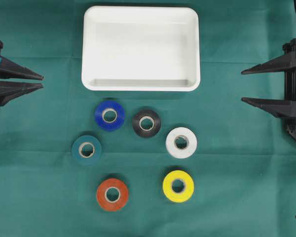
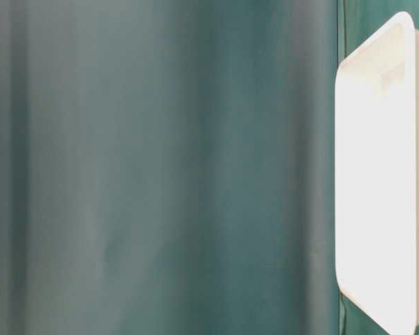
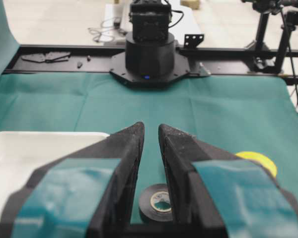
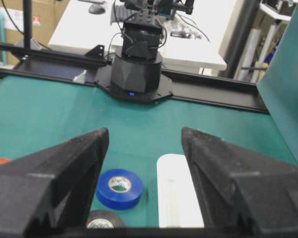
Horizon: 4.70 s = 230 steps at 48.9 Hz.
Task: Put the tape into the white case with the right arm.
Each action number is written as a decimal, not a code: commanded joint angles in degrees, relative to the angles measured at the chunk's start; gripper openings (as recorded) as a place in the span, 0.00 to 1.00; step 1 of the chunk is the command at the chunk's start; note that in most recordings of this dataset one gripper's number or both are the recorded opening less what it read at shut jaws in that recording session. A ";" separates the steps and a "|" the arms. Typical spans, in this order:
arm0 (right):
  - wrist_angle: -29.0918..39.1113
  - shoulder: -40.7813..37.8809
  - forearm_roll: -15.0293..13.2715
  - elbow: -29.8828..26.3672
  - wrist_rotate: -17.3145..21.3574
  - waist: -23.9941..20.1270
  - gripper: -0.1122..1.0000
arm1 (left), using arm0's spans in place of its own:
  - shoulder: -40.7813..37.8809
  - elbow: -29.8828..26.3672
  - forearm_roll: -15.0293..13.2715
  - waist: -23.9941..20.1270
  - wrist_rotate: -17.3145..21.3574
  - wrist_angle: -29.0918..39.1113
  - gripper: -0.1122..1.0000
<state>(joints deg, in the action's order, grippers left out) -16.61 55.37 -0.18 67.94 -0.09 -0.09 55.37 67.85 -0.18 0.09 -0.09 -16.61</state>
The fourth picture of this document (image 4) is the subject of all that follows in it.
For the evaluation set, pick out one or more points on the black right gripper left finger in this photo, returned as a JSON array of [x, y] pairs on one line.
[[52, 188]]

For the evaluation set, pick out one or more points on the black aluminium frame rail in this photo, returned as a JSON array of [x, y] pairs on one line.
[[63, 67]]

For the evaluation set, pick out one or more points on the white plastic case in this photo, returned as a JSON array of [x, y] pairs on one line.
[[178, 205]]

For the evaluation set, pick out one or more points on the cardboard box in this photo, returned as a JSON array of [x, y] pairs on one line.
[[46, 15]]

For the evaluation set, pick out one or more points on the teal side panel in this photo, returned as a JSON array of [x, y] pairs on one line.
[[279, 86]]

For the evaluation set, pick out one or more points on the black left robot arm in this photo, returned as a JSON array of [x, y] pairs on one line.
[[134, 74]]

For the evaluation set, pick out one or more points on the black vertical pole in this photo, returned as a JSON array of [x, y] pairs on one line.
[[28, 41]]

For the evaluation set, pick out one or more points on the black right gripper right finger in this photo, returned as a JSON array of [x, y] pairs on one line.
[[240, 188]]

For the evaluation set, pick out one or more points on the blue tape roll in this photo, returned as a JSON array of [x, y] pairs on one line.
[[119, 189]]

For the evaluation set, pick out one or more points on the white desk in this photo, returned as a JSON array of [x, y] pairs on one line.
[[78, 31]]

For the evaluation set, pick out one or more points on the black computer mouse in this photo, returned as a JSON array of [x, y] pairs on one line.
[[96, 9]]

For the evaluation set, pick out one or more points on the black tape roll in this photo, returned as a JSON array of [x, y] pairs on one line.
[[103, 219]]

